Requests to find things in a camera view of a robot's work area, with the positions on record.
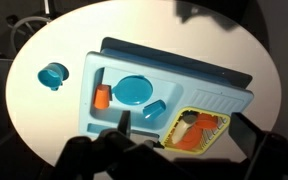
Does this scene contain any yellow toy dish rack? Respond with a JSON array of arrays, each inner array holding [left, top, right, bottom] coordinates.
[[159, 106, 232, 155]]

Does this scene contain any blue toy cup with handle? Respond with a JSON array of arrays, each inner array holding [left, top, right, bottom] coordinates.
[[36, 62, 70, 92]]

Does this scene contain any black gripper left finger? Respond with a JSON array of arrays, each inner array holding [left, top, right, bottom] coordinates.
[[117, 110, 132, 137]]

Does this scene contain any blue toy plate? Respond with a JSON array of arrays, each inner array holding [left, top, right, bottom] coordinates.
[[111, 74, 154, 106]]

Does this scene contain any orange toy cup without handle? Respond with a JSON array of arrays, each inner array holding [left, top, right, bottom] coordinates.
[[93, 83, 113, 111]]

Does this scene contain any light blue toy sink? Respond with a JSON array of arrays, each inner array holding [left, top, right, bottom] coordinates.
[[77, 49, 255, 156]]

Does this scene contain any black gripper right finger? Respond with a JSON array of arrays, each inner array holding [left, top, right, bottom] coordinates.
[[228, 111, 262, 162]]

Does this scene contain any black silver stand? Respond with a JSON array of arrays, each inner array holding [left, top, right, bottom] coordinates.
[[43, 0, 52, 16]]

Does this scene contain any small blue toy tumbler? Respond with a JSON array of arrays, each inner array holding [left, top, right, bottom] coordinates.
[[142, 99, 168, 122]]

